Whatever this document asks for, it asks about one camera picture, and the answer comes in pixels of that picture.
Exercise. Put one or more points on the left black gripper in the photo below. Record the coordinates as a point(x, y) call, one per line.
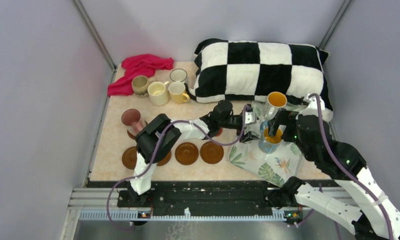
point(247, 136)

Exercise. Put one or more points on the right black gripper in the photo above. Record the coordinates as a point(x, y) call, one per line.
point(284, 117)

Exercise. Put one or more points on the amber wooden coaster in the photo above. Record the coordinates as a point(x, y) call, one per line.
point(187, 153)
point(165, 160)
point(211, 153)

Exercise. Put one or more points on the blue mug yellow inside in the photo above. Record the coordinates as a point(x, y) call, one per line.
point(269, 144)

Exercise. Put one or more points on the orange cup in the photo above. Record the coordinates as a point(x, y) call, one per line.
point(275, 101)

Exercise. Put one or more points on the pink mug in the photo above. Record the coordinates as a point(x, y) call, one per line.
point(133, 121)

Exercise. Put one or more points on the dark walnut wooden coaster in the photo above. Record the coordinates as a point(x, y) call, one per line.
point(131, 135)

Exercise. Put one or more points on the brown wooden coaster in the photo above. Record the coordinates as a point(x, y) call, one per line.
point(129, 158)

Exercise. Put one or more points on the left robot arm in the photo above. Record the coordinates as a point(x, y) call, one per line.
point(157, 139)

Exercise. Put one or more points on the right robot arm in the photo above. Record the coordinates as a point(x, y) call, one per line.
point(373, 216)

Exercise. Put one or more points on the floral white tray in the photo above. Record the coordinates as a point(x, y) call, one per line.
point(276, 167)

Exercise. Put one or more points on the black white checkered pillow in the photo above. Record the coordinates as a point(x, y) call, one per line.
point(250, 70)

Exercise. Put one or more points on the yellow ceramic mug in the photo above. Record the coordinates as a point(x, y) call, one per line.
point(178, 93)

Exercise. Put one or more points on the white dark-rimmed mug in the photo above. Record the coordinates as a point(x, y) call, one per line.
point(178, 75)

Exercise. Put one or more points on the cream ceramic mug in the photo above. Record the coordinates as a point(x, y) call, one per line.
point(158, 93)

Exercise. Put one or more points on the beige ceramic mug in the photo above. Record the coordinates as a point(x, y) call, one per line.
point(140, 85)

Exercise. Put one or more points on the crumpled pink cloth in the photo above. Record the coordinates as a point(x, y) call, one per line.
point(139, 65)

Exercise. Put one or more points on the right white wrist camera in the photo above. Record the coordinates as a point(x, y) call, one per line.
point(316, 106)

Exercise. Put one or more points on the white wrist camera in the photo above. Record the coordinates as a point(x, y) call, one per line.
point(316, 106)
point(250, 115)

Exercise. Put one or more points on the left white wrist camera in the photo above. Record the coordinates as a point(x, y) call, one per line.
point(250, 115)

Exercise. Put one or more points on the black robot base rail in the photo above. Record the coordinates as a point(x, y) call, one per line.
point(208, 198)

